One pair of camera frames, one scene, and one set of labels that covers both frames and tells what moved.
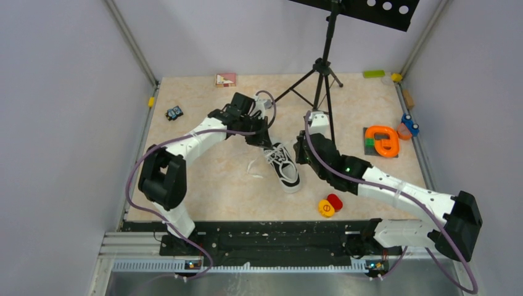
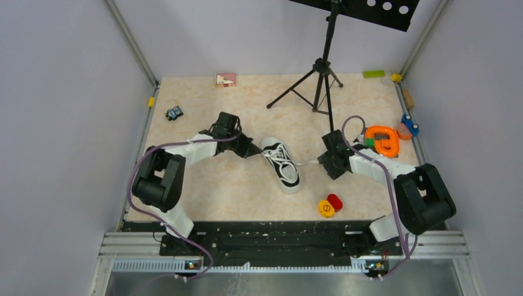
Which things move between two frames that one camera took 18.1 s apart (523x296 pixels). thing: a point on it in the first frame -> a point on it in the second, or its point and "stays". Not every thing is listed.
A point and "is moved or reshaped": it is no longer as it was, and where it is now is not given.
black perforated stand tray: x=396 y=14 stays
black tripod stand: x=321 y=67 stays
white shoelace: x=272 y=153 is moved or reshaped
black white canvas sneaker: x=284 y=166 stays
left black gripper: x=261 y=139 -> x=248 y=148
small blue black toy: x=172 y=114 stays
